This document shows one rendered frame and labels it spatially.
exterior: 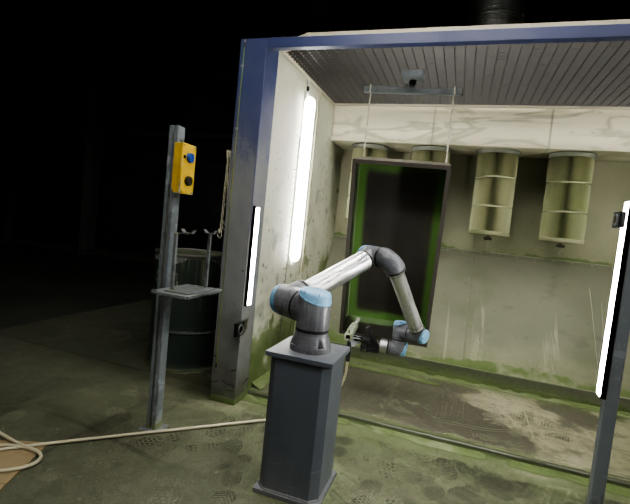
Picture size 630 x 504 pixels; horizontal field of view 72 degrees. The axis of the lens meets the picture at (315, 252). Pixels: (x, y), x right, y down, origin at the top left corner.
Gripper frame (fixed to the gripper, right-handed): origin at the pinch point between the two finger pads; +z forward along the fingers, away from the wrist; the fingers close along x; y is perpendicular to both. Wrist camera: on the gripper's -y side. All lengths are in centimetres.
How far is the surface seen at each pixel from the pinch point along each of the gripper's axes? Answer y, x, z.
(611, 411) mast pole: -11, -75, -119
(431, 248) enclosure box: -59, 48, -46
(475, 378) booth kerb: 43, 89, -97
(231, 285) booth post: -24, -17, 76
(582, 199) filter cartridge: -109, 111, -158
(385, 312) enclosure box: -6, 57, -20
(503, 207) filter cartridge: -96, 116, -102
